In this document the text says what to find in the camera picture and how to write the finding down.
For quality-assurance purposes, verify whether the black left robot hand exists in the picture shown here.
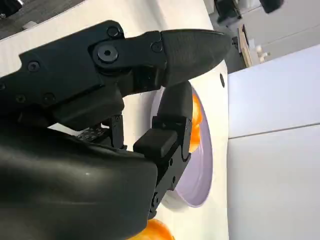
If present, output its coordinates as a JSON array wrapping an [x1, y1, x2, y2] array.
[[260, 0, 285, 14]]

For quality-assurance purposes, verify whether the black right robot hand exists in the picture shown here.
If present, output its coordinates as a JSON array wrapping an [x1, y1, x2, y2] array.
[[0, 20, 232, 240]]

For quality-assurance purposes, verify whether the small white background fixture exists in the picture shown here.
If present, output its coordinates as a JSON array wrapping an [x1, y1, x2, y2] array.
[[254, 44, 271, 62]]

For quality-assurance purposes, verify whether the wooden background board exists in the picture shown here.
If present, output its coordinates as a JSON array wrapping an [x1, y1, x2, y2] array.
[[236, 23, 254, 68]]

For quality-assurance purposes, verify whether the white partition panel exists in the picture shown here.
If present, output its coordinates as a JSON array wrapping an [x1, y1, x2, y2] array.
[[226, 122, 320, 240], [226, 46, 320, 140]]

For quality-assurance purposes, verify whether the lilac plate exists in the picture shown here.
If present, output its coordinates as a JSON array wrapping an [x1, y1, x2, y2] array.
[[149, 84, 213, 209]]

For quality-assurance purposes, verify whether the black background machine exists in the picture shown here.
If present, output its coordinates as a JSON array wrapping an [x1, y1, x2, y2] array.
[[0, 0, 24, 20]]

